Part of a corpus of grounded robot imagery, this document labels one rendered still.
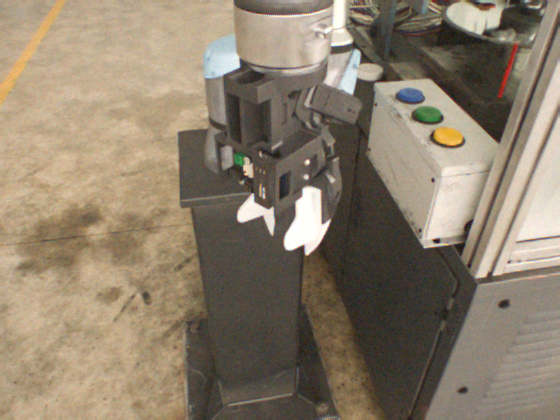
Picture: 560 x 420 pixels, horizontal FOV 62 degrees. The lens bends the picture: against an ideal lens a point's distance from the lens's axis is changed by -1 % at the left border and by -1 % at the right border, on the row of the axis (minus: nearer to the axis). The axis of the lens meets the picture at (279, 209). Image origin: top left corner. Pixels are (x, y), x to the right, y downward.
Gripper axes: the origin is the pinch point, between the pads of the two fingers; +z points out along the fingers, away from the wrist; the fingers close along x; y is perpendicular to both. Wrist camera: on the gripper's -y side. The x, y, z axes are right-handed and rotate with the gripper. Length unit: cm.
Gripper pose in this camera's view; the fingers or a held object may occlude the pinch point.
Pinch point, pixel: (294, 230)
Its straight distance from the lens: 51.2
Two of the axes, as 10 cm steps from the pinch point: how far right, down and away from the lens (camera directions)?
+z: 0.0, 7.8, 6.3
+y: -6.5, 4.8, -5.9
